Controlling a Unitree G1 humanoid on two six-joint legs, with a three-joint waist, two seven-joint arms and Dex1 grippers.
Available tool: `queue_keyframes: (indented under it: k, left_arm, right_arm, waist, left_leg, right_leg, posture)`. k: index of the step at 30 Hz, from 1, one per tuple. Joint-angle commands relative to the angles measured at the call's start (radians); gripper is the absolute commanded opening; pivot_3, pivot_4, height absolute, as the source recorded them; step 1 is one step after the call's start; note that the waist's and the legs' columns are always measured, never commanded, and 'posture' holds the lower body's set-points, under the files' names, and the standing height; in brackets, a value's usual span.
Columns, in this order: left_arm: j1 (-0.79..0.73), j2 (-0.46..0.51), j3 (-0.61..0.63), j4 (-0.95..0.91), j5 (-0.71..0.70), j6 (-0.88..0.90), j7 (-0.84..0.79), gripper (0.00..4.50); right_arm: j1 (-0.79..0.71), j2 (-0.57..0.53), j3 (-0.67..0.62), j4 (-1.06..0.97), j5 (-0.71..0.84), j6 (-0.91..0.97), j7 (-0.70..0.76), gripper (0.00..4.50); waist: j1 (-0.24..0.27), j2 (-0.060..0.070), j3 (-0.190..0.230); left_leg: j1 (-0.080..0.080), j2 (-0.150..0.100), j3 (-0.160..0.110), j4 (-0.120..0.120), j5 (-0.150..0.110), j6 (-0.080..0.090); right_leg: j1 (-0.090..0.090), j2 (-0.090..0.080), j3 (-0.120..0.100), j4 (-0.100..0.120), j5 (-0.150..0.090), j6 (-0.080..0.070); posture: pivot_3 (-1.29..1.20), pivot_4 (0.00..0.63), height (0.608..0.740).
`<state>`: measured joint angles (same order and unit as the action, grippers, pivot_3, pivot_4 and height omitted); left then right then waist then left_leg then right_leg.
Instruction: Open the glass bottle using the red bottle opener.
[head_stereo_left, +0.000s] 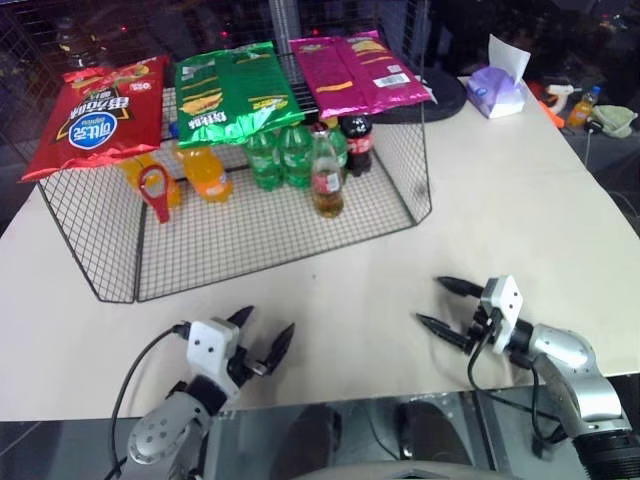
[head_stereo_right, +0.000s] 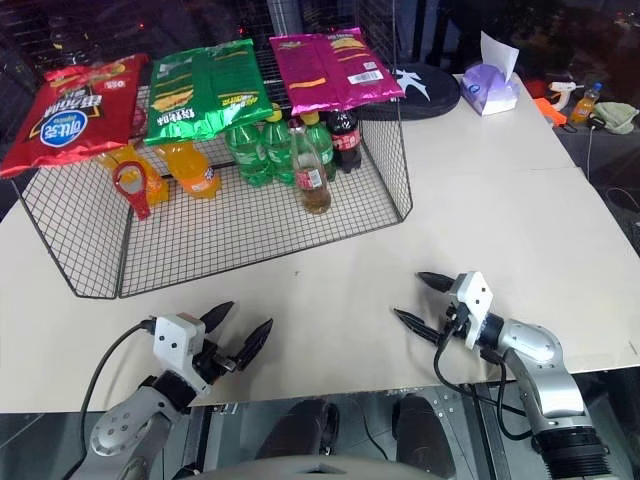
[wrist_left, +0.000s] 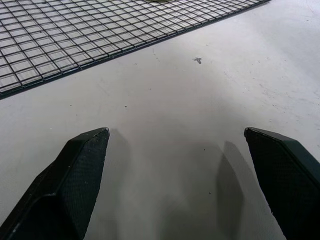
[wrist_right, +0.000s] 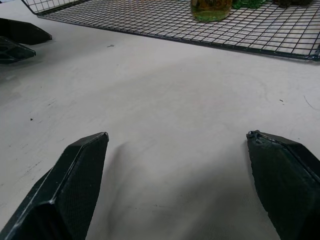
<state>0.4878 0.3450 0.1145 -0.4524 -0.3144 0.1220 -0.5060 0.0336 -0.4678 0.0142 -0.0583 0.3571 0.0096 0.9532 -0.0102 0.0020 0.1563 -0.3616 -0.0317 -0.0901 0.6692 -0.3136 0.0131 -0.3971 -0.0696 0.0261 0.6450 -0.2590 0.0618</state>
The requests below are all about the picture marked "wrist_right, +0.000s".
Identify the green object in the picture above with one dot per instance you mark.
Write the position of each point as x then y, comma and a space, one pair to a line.
247, 3

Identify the yellow-green glass jar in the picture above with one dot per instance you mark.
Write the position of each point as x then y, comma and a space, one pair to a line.
211, 10

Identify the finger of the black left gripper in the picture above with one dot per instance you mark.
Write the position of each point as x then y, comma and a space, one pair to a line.
22, 31
12, 51

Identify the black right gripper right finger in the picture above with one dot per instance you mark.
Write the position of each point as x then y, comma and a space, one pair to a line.
282, 180

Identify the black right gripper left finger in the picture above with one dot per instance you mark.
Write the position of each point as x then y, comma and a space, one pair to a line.
67, 190

